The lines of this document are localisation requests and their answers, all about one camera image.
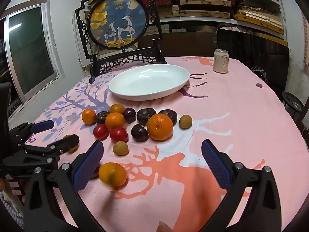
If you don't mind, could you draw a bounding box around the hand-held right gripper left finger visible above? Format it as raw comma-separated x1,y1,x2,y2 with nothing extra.
23,140,114,232

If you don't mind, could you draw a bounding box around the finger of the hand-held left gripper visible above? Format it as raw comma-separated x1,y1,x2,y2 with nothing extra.
2,134,80,174
8,119,55,148

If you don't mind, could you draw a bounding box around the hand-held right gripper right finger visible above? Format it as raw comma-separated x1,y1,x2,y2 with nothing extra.
201,139,283,232

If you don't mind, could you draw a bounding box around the small orange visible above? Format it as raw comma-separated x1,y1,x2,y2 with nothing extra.
105,112,126,130
109,103,125,114
81,108,97,125
63,134,80,154

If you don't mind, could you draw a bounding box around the yellowish orange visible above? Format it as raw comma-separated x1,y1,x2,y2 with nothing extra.
98,162,127,187

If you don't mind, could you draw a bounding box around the red tomato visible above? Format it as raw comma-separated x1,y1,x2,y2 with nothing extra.
110,127,128,143
93,124,109,141

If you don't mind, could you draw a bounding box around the brown longan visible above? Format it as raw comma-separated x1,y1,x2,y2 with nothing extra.
113,141,128,156
179,114,193,129

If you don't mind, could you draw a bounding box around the smooth purple passion fruit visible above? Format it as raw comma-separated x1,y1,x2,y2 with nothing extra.
131,124,149,142
123,107,137,123

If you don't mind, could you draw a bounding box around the large orange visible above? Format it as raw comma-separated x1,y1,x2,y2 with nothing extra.
147,113,174,141

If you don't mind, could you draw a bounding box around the wrinkled dark passion fruit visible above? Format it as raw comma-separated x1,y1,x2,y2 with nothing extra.
158,109,178,126
95,111,110,124
136,108,156,125

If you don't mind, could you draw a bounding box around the white oval plate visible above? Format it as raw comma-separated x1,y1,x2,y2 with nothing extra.
108,64,190,101

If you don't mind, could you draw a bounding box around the pink printed tablecloth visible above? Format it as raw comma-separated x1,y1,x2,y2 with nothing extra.
8,56,305,232

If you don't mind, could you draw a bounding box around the grey knitted cloth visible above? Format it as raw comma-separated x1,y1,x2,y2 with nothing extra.
0,191,23,225

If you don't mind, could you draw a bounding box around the black round stand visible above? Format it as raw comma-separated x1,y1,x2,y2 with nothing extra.
281,91,309,136

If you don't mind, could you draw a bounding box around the pink drink can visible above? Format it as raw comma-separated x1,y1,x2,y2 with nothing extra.
213,49,229,73

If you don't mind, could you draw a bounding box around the deer screen with black stand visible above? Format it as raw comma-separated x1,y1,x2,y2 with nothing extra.
75,0,167,84

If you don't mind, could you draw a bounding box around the white shelf unit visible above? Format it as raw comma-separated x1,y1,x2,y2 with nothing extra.
89,0,290,46

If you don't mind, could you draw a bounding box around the window with white frame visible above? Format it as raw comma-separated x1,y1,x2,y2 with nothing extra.
0,0,65,124

